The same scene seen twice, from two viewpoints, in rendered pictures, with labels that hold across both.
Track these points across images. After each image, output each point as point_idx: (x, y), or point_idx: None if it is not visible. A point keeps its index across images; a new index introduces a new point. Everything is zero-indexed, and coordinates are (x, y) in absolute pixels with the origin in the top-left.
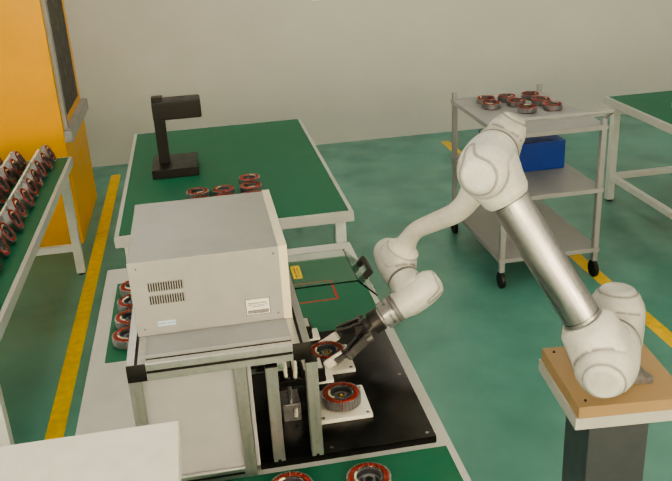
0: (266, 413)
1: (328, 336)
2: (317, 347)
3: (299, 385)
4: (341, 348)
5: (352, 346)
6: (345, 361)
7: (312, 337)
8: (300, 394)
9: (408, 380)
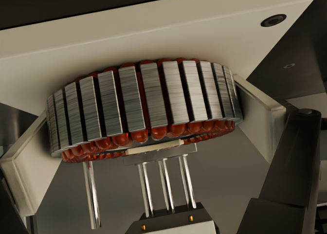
0: (321, 88)
1: (49, 183)
2: (121, 150)
3: (257, 82)
4: (164, 136)
5: (316, 189)
6: (190, 46)
7: (220, 233)
8: (304, 74)
9: None
